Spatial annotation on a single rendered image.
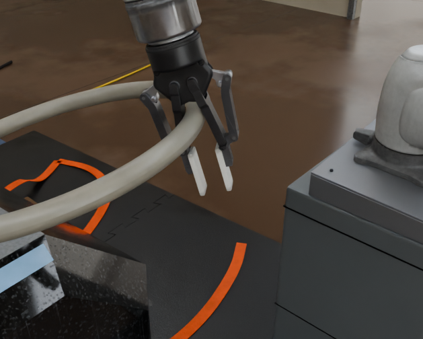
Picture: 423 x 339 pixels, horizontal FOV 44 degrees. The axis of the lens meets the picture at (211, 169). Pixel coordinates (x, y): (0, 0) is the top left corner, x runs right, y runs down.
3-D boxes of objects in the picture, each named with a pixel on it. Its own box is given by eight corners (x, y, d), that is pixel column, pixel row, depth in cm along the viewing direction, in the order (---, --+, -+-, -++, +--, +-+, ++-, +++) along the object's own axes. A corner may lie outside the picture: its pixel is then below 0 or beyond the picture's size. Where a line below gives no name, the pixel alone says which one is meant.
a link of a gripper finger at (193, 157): (191, 154, 75) (187, 155, 76) (204, 195, 78) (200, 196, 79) (195, 145, 78) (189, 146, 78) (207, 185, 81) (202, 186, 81)
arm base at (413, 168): (370, 125, 139) (373, 106, 136) (454, 153, 127) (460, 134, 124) (336, 155, 128) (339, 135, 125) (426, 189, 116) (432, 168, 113)
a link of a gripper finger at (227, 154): (218, 132, 76) (237, 128, 75) (226, 162, 78) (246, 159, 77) (216, 136, 75) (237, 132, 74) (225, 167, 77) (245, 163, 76)
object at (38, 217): (-195, 253, 71) (-208, 235, 70) (33, 108, 110) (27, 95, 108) (96, 264, 49) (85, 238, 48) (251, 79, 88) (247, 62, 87)
